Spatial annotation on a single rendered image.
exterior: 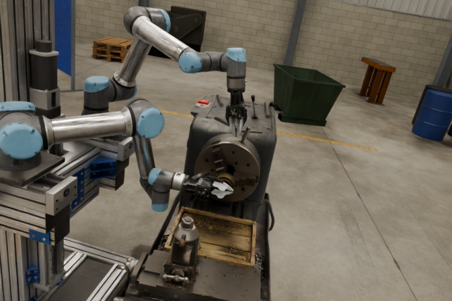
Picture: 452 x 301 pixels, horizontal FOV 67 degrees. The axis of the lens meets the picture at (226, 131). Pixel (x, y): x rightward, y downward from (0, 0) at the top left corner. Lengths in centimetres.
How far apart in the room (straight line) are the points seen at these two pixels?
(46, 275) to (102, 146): 71
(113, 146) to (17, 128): 64
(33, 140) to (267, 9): 1049
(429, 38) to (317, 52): 339
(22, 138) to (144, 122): 39
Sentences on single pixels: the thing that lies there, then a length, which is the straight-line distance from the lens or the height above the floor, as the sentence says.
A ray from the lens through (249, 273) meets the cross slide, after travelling 129.
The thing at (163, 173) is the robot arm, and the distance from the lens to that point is 149.
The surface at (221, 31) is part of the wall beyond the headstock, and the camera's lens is 1145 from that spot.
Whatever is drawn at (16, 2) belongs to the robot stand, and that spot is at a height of 171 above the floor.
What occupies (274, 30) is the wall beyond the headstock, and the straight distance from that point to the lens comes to 1141.
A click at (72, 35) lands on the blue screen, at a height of 93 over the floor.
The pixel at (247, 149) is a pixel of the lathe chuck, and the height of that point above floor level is 122.
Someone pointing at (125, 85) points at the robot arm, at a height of 137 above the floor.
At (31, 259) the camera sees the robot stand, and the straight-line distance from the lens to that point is 202.
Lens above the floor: 183
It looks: 20 degrees down
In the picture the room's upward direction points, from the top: 10 degrees clockwise
